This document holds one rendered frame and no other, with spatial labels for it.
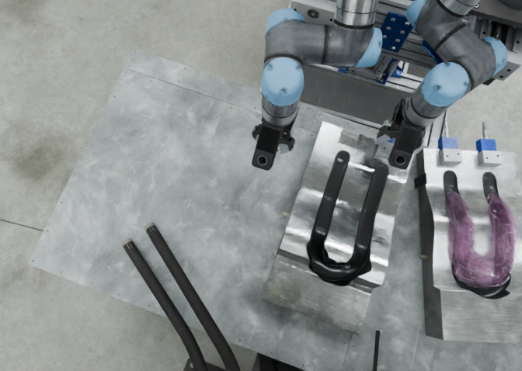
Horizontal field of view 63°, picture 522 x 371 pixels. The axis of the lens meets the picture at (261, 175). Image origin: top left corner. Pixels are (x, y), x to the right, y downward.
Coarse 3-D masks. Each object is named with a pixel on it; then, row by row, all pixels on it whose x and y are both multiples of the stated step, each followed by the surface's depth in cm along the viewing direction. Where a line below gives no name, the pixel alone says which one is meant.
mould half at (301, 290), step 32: (320, 128) 117; (320, 160) 115; (352, 160) 114; (384, 160) 115; (320, 192) 113; (352, 192) 113; (384, 192) 113; (288, 224) 106; (352, 224) 109; (384, 224) 110; (288, 256) 108; (384, 256) 104; (288, 288) 109; (320, 288) 109; (352, 288) 109; (320, 320) 107; (352, 320) 107
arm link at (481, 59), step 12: (456, 36) 85; (468, 36) 84; (444, 48) 86; (456, 48) 85; (468, 48) 84; (480, 48) 84; (492, 48) 84; (504, 48) 84; (444, 60) 88; (456, 60) 84; (468, 60) 83; (480, 60) 83; (492, 60) 83; (504, 60) 85; (468, 72) 82; (480, 72) 83; (492, 72) 85; (480, 84) 85
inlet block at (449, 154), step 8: (448, 128) 120; (448, 136) 120; (440, 144) 119; (448, 144) 118; (456, 144) 118; (440, 152) 118; (448, 152) 116; (456, 152) 116; (440, 160) 118; (448, 160) 116; (456, 160) 116
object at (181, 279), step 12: (144, 228) 116; (156, 228) 116; (156, 240) 113; (168, 252) 112; (168, 264) 110; (180, 276) 108; (180, 288) 107; (192, 288) 107; (192, 300) 105; (204, 312) 104; (204, 324) 102; (216, 324) 103; (216, 336) 101
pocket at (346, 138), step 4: (344, 132) 118; (348, 132) 118; (340, 136) 119; (344, 136) 119; (348, 136) 119; (352, 136) 118; (356, 136) 118; (340, 140) 119; (344, 140) 119; (348, 140) 119; (352, 140) 119; (356, 140) 119; (344, 144) 118; (348, 144) 118; (352, 144) 118; (356, 144) 118; (356, 148) 116
